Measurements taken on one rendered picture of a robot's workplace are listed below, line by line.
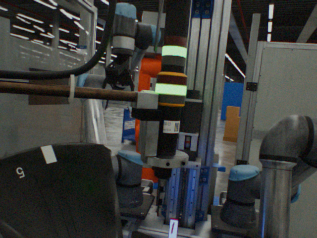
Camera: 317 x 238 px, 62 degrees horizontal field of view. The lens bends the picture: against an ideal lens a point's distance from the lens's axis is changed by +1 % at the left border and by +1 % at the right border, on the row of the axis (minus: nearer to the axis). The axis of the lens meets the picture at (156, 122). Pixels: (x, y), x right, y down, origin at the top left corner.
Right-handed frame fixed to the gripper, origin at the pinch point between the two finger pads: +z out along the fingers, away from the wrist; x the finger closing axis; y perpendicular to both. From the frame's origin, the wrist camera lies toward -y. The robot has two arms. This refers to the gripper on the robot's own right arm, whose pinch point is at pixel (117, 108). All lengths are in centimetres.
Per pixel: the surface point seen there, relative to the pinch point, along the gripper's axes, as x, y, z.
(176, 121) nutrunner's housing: -26, -52, -3
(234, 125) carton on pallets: -143, 863, 90
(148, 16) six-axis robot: 70, 328, -121
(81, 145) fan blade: -8.6, -43.9, 3.6
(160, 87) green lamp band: -24, -52, -8
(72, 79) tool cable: -14, -59, -8
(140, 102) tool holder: -22, -55, -6
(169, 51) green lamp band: -24, -52, -13
